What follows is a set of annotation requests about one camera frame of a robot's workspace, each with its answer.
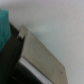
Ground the black k-cup holder drawer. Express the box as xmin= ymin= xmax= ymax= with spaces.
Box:
xmin=0 ymin=25 xmax=68 ymax=84

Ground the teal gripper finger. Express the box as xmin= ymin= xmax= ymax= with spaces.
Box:
xmin=0 ymin=10 xmax=10 ymax=51

